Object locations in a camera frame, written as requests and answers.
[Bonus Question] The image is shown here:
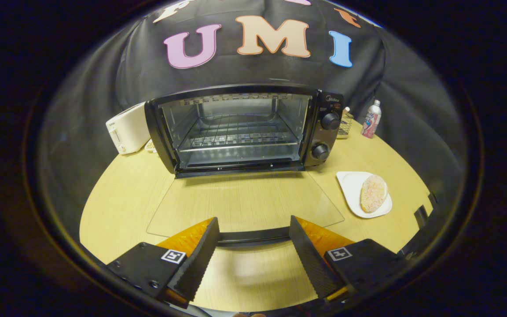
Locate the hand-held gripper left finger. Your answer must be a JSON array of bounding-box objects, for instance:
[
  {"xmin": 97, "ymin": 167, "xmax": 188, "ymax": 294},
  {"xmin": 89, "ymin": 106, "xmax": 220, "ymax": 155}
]
[{"xmin": 106, "ymin": 217, "xmax": 220, "ymax": 309}]

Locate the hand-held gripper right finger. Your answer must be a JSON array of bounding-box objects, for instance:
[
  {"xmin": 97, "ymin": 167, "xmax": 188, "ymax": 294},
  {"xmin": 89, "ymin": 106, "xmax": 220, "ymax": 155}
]
[{"xmin": 289, "ymin": 215, "xmax": 409, "ymax": 305}]

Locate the round breaded patty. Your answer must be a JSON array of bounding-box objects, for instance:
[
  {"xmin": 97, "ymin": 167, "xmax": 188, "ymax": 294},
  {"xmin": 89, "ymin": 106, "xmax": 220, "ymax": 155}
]
[{"xmin": 360, "ymin": 174, "xmax": 389, "ymax": 214}]

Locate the black toaster oven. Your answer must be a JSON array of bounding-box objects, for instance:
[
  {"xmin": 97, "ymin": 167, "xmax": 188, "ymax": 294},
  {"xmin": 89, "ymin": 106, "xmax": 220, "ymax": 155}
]
[{"xmin": 144, "ymin": 83, "xmax": 346, "ymax": 248}]

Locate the white pop-up toaster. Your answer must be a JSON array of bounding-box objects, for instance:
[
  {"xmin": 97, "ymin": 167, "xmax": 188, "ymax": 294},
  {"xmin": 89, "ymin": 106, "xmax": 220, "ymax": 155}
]
[{"xmin": 105, "ymin": 102, "xmax": 151, "ymax": 155}]

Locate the white square plate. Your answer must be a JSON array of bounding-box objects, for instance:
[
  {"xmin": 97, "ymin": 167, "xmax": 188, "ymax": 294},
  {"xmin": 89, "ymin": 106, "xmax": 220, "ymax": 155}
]
[{"xmin": 336, "ymin": 171, "xmax": 393, "ymax": 219}]

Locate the black chair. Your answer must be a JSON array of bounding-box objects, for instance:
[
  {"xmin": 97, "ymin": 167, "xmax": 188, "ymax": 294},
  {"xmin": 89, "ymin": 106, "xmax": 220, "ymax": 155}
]
[{"xmin": 398, "ymin": 192, "xmax": 440, "ymax": 258}]

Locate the white pink-label bottle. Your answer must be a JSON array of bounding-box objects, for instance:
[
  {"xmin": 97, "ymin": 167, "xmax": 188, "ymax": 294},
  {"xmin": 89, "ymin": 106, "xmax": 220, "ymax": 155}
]
[{"xmin": 361, "ymin": 99, "xmax": 382, "ymax": 140}]

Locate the metal oven wire rack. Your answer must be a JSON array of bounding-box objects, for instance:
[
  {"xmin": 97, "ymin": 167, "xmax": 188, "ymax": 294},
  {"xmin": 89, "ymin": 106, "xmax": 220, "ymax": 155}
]
[{"xmin": 178, "ymin": 114, "xmax": 301, "ymax": 153}]

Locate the small wire basket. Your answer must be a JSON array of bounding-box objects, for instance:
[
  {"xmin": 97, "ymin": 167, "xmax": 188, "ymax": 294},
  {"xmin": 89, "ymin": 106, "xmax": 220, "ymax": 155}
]
[{"xmin": 337, "ymin": 107, "xmax": 354, "ymax": 140}]

